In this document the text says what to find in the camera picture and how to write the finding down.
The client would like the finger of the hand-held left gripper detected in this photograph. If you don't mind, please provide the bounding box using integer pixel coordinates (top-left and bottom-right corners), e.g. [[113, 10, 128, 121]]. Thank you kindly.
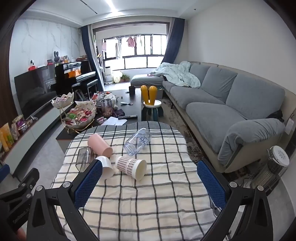
[[0, 168, 40, 205]]

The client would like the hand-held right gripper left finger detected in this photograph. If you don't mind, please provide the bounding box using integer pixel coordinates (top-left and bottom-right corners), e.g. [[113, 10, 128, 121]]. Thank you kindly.
[[26, 159, 103, 241]]

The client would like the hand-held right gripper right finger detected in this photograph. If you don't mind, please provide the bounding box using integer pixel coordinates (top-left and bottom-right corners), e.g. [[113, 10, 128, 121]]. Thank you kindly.
[[196, 159, 274, 241]]

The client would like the checked paper cup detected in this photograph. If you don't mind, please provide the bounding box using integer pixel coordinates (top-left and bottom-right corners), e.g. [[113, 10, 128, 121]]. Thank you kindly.
[[116, 156, 147, 181]]

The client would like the white cup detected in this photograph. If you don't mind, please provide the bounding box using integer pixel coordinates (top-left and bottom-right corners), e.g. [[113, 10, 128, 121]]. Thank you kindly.
[[95, 156, 114, 179]]

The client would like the clear grey cup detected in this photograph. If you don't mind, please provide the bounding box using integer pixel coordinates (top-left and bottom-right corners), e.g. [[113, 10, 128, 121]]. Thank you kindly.
[[76, 147, 96, 173]]

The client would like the pink cup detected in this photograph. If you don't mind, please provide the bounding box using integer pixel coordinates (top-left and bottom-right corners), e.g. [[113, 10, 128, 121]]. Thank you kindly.
[[88, 133, 113, 157]]

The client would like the grey television cabinet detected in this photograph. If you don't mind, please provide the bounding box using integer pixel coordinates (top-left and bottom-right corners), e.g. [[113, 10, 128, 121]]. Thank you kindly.
[[0, 105, 70, 179]]

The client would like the row of snack packets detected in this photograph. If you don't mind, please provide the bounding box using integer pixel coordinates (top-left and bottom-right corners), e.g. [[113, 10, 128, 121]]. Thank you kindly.
[[0, 115, 33, 152]]

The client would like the electric heater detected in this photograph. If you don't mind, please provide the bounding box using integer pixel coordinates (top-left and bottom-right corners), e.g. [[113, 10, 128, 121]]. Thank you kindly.
[[251, 146, 290, 195]]

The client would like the clear plastic bottle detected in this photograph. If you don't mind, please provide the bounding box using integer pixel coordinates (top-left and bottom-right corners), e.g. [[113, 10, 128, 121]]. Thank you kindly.
[[123, 128, 151, 156]]

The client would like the checked tablecloth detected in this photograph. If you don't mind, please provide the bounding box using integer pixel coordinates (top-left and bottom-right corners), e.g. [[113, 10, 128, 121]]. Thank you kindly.
[[51, 121, 222, 241]]

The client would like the large white snack bowl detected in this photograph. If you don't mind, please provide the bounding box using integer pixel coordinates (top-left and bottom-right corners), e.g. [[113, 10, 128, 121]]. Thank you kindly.
[[63, 101, 97, 130]]

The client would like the white paper sheet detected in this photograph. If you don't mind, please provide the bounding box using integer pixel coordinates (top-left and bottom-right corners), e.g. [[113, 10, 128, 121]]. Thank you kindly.
[[102, 117, 127, 126]]

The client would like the clear glass jar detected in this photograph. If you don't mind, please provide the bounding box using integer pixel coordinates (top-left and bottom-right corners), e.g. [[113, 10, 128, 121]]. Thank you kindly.
[[100, 98, 113, 117]]

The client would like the grey sofa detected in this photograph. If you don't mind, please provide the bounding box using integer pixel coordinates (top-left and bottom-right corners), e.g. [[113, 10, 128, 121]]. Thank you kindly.
[[131, 61, 292, 173]]

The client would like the small white snack bowl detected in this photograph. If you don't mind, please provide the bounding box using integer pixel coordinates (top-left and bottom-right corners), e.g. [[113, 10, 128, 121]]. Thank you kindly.
[[51, 92, 74, 109]]

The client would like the black coffee table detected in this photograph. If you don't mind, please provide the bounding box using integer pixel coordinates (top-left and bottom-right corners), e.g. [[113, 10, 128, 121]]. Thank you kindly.
[[56, 89, 142, 153]]

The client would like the dark cloth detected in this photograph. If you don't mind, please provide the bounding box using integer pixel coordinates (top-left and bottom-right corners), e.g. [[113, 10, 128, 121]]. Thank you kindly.
[[268, 110, 284, 121]]

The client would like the black television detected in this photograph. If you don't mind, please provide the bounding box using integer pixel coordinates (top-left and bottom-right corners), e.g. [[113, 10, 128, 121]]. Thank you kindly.
[[14, 67, 58, 119]]

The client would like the black piano stool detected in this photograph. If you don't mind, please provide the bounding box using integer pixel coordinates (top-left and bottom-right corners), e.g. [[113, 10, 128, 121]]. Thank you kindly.
[[72, 80, 98, 98]]

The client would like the yellow-eared children's stool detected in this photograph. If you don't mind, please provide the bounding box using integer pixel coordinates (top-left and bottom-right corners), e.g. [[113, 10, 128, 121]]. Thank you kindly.
[[141, 85, 164, 122]]

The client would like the light blue blanket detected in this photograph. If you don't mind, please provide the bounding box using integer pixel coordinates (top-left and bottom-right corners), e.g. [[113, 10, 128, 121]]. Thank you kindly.
[[150, 62, 201, 88]]

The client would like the black piano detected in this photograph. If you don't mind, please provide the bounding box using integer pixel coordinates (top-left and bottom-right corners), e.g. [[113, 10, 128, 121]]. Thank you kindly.
[[54, 61, 99, 98]]

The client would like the blue curtain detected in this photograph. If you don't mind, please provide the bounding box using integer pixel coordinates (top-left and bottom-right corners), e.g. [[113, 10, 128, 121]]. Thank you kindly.
[[164, 18, 185, 64], [80, 25, 104, 91]]

